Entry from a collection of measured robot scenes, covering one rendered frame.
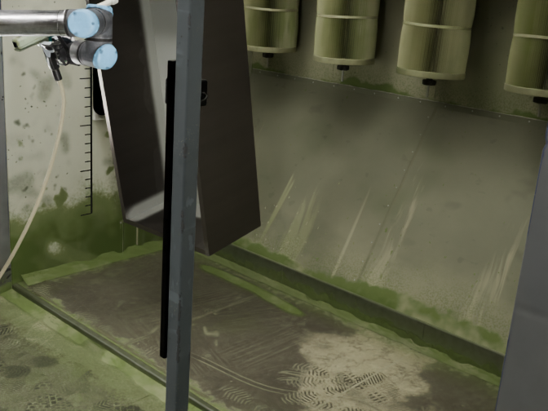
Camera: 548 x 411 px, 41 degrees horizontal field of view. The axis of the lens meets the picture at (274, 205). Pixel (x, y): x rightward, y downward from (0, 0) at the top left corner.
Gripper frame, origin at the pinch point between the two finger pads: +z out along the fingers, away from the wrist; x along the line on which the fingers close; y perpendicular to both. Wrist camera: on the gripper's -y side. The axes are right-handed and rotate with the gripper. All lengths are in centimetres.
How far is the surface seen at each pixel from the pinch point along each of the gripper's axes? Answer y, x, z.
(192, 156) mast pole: 0, -39, -115
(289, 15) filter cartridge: 58, 162, 15
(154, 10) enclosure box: 19, 71, 18
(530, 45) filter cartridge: 45, 137, -134
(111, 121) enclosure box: 57, 30, 21
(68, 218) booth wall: 120, 17, 70
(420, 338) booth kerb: 166, 66, -114
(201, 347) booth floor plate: 141, -5, -44
